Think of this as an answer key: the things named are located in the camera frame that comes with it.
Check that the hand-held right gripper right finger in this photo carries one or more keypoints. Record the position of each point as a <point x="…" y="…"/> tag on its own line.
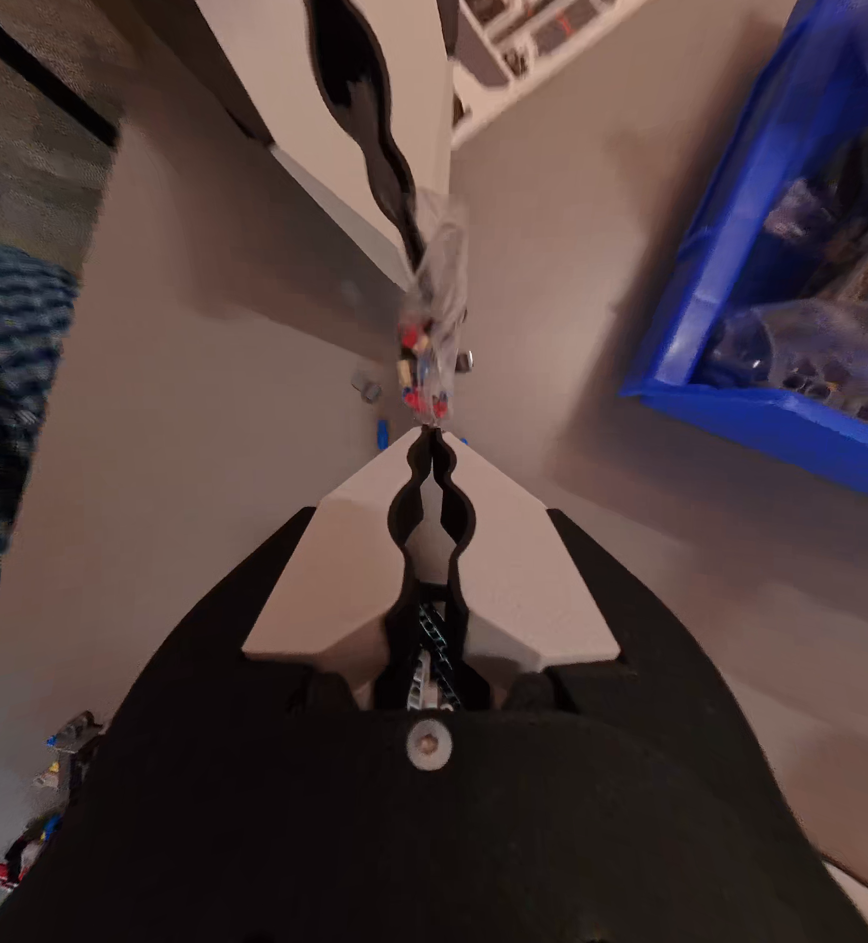
<point x="530" y="582"/>

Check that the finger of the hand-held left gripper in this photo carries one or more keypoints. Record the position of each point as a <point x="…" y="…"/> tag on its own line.
<point x="272" y="66"/>
<point x="419" y="88"/>

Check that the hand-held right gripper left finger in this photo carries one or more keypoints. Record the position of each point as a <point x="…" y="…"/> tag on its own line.
<point x="331" y="574"/>

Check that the clear bag of lego pieces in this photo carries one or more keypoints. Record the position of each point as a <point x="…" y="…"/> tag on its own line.
<point x="441" y="295"/>

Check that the blue lego pin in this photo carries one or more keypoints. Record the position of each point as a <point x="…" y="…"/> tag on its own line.
<point x="383" y="435"/>

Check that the grey lego piece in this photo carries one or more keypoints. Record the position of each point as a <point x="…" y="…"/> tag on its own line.
<point x="368" y="387"/>
<point x="467" y="361"/>

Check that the partly built lego model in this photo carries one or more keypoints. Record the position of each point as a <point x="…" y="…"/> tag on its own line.
<point x="73" y="729"/>

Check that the pile of bagged lego parts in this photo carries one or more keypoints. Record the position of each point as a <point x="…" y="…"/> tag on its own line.
<point x="832" y="295"/>

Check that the blue plastic bin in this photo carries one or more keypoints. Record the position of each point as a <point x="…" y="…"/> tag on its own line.
<point x="743" y="221"/>

